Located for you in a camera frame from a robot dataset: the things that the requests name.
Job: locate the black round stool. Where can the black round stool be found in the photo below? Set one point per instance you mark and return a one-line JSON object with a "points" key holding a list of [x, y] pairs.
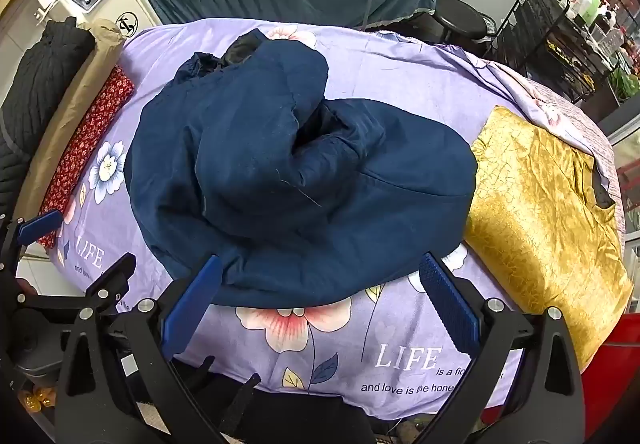
{"points": [[457, 16]]}

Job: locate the folded red floral cloth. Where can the folded red floral cloth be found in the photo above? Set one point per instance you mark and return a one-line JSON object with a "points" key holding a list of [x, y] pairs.
{"points": [[85, 143]]}

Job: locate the navy blue padded jacket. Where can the navy blue padded jacket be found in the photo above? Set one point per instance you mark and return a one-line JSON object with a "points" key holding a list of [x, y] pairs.
{"points": [[300, 173]]}

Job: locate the folded gold patterned garment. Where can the folded gold patterned garment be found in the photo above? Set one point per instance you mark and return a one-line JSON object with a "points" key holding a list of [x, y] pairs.
{"points": [[540, 224]]}

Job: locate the green plastic bottle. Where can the green plastic bottle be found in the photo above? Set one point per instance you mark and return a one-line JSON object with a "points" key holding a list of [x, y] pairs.
{"points": [[590, 3]]}

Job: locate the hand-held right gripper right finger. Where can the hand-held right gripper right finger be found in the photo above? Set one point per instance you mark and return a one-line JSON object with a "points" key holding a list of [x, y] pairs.
{"points": [[450, 309]]}

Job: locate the purple floral bed sheet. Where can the purple floral bed sheet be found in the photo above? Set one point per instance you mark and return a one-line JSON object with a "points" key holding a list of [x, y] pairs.
{"points": [[400, 88]]}

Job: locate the folded black knit garment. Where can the folded black knit garment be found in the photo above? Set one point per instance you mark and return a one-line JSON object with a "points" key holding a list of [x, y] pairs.
{"points": [[35, 88]]}

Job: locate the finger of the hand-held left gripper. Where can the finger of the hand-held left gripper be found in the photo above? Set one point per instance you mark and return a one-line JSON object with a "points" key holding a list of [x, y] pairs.
{"points": [[112, 279], [42, 225]]}

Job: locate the red object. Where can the red object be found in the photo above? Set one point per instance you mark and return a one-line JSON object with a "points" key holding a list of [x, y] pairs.
{"points": [[615, 374]]}

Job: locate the green potted plant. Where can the green potted plant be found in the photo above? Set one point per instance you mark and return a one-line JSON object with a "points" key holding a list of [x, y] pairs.
{"points": [[625, 83]]}

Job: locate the folded tan cloth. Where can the folded tan cloth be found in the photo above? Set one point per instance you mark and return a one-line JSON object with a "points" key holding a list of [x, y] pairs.
{"points": [[82, 88]]}

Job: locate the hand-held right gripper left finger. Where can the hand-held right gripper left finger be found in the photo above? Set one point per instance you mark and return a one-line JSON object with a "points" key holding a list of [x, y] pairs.
{"points": [[192, 309]]}

